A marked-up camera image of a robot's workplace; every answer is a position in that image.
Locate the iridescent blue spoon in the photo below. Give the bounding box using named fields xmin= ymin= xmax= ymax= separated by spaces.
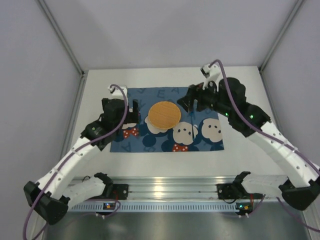
xmin=188 ymin=111 xmax=195 ymax=141

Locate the round woven wicker plate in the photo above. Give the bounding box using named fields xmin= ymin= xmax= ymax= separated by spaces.
xmin=148 ymin=101 xmax=182 ymax=130

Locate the blue bear placemat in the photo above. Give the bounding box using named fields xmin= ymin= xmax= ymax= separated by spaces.
xmin=110 ymin=87 xmax=224 ymax=153

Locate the iridescent purple fork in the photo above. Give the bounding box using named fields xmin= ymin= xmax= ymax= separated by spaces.
xmin=137 ymin=111 xmax=142 ymax=136

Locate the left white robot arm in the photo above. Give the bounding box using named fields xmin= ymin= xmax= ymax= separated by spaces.
xmin=23 ymin=84 xmax=139 ymax=225

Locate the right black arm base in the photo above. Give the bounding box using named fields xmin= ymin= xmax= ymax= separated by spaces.
xmin=216 ymin=183 xmax=263 ymax=200

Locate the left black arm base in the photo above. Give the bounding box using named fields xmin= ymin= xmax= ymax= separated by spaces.
xmin=90 ymin=183 xmax=129 ymax=200

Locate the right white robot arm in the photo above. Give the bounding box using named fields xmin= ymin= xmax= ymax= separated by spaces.
xmin=177 ymin=59 xmax=320 ymax=211

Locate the left aluminium frame post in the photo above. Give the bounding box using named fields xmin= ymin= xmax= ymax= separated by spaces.
xmin=37 ymin=0 xmax=87 ymax=78

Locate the aluminium frame post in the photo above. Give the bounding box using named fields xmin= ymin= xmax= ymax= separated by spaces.
xmin=37 ymin=0 xmax=87 ymax=78
xmin=258 ymin=0 xmax=306 ymax=74

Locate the aluminium mounting rail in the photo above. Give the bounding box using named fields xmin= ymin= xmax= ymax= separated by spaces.
xmin=67 ymin=175 xmax=288 ymax=201

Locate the slotted grey cable duct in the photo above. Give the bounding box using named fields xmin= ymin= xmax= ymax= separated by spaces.
xmin=69 ymin=201 xmax=252 ymax=213

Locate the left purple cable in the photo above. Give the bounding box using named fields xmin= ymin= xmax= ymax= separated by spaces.
xmin=22 ymin=83 xmax=130 ymax=240

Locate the right aluminium frame post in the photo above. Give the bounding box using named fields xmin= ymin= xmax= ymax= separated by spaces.
xmin=258 ymin=0 xmax=306 ymax=74

